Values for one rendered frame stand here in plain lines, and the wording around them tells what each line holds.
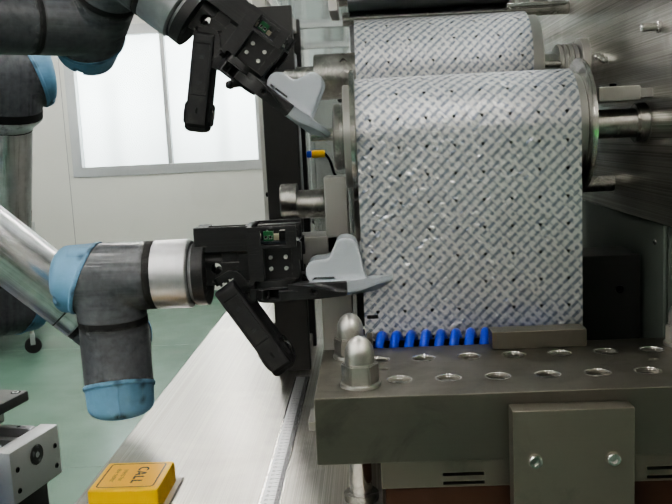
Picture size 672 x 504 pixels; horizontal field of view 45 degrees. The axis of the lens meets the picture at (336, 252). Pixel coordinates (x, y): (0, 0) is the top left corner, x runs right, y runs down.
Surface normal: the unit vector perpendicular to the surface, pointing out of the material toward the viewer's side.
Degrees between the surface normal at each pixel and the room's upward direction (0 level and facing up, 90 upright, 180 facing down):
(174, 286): 101
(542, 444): 90
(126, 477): 0
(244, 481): 0
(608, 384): 0
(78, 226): 90
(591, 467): 90
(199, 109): 91
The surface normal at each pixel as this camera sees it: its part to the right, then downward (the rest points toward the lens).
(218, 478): -0.05, -0.99
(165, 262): -0.06, -0.35
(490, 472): -0.04, 0.14
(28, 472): 0.97, -0.01
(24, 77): 0.61, 0.32
